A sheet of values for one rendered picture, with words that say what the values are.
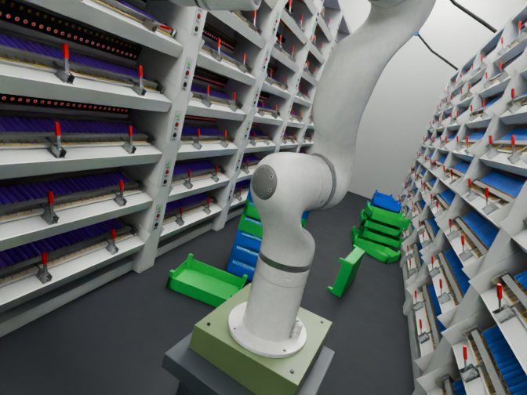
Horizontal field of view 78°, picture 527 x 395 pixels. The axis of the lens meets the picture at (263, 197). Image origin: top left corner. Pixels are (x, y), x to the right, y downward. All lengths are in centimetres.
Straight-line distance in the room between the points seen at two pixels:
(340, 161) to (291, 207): 16
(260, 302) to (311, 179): 30
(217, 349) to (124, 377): 43
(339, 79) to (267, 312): 49
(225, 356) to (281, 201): 38
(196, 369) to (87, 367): 45
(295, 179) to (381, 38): 28
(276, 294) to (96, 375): 63
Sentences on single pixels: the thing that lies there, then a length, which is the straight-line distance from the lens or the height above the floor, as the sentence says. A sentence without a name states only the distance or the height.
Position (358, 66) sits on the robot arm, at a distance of 61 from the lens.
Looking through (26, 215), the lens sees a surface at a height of 37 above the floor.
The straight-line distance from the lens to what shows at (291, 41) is 266.
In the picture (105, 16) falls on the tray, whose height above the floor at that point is 94.
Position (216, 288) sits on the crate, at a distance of 155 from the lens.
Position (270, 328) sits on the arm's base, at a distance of 76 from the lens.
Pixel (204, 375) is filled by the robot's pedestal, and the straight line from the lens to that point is 80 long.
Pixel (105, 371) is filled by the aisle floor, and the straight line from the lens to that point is 117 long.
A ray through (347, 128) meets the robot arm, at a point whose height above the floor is 85.
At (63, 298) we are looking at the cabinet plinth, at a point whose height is 3.
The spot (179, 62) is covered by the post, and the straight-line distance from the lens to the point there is 132.
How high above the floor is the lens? 85
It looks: 16 degrees down
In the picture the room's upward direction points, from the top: 17 degrees clockwise
